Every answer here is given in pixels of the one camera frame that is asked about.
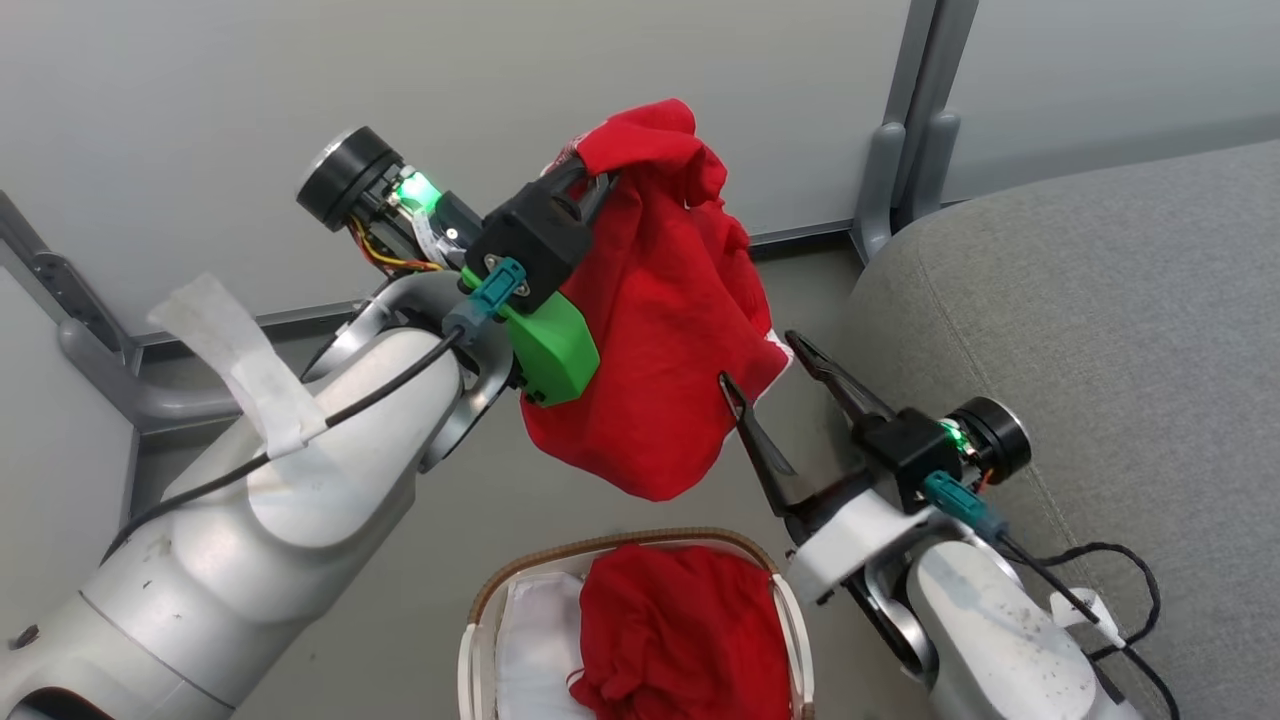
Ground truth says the white laundry basket brown handle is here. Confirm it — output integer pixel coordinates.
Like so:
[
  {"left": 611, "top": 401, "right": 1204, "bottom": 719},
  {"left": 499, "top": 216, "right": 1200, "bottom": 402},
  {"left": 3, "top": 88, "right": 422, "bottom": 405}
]
[{"left": 458, "top": 527, "right": 816, "bottom": 720}]

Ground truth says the teal left cable connector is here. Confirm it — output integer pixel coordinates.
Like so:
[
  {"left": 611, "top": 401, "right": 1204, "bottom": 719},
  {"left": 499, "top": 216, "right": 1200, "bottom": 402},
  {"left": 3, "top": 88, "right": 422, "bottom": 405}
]
[{"left": 445, "top": 257, "right": 528, "bottom": 346}]

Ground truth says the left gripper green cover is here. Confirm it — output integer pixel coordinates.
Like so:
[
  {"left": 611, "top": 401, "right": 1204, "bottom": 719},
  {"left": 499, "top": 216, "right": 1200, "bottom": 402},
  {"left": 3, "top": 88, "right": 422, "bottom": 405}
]
[{"left": 297, "top": 125, "right": 617, "bottom": 408}]

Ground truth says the red garment with white stripes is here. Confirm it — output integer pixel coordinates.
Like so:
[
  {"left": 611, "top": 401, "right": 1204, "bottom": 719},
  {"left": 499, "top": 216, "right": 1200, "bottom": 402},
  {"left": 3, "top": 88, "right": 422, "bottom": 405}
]
[{"left": 520, "top": 98, "right": 791, "bottom": 501}]

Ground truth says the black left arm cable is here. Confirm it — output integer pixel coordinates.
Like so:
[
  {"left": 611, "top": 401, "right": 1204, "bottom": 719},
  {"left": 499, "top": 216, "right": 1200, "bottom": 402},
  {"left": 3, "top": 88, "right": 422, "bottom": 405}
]
[{"left": 100, "top": 328, "right": 469, "bottom": 563}]

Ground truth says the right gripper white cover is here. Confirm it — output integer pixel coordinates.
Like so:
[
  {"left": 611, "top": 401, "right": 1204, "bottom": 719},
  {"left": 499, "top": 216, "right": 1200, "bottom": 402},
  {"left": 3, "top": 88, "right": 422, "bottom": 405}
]
[{"left": 719, "top": 331, "right": 1032, "bottom": 607}]

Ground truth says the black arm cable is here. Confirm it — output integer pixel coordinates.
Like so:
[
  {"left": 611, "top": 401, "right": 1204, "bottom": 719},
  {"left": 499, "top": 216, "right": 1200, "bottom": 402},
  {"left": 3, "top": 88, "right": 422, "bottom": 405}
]
[
  {"left": 100, "top": 328, "right": 469, "bottom": 563},
  {"left": 1000, "top": 538, "right": 1186, "bottom": 720}
]

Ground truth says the plain red garment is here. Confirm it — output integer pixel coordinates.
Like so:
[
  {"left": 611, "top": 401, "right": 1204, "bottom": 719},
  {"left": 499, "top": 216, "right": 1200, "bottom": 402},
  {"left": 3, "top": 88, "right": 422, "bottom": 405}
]
[{"left": 568, "top": 545, "right": 796, "bottom": 720}]

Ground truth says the grey partition support foot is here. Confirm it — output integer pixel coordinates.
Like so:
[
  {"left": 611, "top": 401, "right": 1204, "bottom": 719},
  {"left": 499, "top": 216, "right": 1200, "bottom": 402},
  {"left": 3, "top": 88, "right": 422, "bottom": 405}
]
[{"left": 57, "top": 320, "right": 246, "bottom": 433}]

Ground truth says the small white tape right cable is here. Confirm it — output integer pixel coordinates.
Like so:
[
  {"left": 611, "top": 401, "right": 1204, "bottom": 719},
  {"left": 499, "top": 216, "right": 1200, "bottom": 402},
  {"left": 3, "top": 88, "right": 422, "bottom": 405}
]
[{"left": 1050, "top": 590, "right": 1126, "bottom": 651}]

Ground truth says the grey partition post with hinge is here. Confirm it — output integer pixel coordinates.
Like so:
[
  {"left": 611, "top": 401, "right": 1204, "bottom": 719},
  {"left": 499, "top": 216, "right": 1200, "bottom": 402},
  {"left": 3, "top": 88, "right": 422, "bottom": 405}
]
[{"left": 0, "top": 190, "right": 136, "bottom": 371}]

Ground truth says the grey fabric sofa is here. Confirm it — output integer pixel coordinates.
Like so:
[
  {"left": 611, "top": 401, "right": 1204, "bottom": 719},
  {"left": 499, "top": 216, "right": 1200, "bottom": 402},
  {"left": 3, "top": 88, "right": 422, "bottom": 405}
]
[{"left": 840, "top": 140, "right": 1280, "bottom": 720}]

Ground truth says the teal cable connector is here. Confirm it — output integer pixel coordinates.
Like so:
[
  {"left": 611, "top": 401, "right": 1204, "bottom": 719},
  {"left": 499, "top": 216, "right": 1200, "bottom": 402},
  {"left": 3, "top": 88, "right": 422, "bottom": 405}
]
[
  {"left": 445, "top": 257, "right": 528, "bottom": 346},
  {"left": 922, "top": 472, "right": 1009, "bottom": 543}
]

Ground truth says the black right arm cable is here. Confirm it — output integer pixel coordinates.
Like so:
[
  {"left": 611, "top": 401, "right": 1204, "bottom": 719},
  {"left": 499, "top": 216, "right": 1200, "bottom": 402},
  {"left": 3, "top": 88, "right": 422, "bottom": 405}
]
[{"left": 1000, "top": 538, "right": 1186, "bottom": 720}]

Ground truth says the white plastic basket liner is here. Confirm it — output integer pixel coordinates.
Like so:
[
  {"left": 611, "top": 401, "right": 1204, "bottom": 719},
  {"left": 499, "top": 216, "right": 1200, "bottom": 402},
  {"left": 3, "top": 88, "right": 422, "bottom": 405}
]
[{"left": 495, "top": 572, "right": 591, "bottom": 720}]

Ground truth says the teal right cable connector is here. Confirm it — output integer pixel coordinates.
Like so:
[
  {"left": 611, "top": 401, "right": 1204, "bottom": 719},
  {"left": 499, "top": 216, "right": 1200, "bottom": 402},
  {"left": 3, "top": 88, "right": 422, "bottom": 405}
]
[{"left": 922, "top": 472, "right": 1009, "bottom": 543}]

